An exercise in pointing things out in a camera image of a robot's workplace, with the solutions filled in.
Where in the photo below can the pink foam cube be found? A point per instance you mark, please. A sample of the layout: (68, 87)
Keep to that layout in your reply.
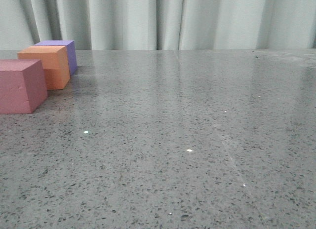
(22, 86)

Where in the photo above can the orange foam cube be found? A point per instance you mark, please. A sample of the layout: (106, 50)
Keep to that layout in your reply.
(54, 61)

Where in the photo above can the purple foam cube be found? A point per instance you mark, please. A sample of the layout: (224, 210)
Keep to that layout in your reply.
(71, 51)

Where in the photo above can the grey-green curtain backdrop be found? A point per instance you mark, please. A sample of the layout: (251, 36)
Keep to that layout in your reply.
(160, 24)

